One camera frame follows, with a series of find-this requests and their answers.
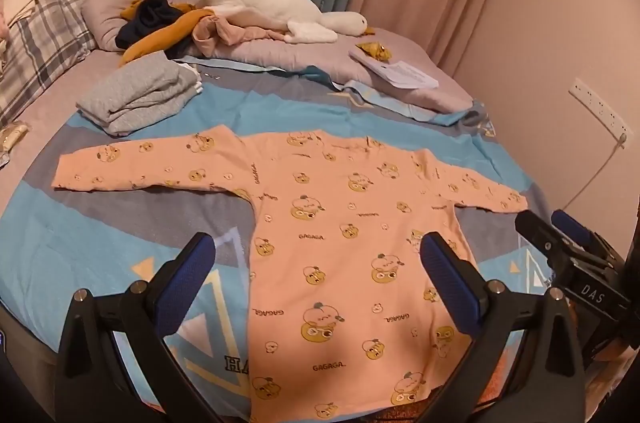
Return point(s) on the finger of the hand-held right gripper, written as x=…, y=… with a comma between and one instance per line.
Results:
x=575, y=225
x=542, y=235

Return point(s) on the blue patterned bedsheet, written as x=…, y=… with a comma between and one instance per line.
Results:
x=100, y=228

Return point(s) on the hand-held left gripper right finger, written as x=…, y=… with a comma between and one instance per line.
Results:
x=445, y=283

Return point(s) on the folded grey clothes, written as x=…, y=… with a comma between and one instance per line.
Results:
x=140, y=98

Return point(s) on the pink printed baby shirt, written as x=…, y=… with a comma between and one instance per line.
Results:
x=325, y=253

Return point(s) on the small yellow plush toy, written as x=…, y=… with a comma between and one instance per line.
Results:
x=374, y=51

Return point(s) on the lilac quilt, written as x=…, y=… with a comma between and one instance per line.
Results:
x=310, y=58

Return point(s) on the white power strip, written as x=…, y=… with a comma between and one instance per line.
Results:
x=595, y=105

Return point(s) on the small gold packet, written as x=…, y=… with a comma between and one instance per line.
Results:
x=12, y=138

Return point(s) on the white clothes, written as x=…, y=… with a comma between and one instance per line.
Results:
x=17, y=3

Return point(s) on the navy cloth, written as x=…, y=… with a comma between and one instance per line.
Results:
x=150, y=15

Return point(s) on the plaid pillow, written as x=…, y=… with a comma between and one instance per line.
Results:
x=40, y=43

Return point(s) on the crumpled pink clothes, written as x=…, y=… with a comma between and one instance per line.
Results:
x=225, y=35

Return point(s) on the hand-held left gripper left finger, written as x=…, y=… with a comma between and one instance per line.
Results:
x=187, y=275

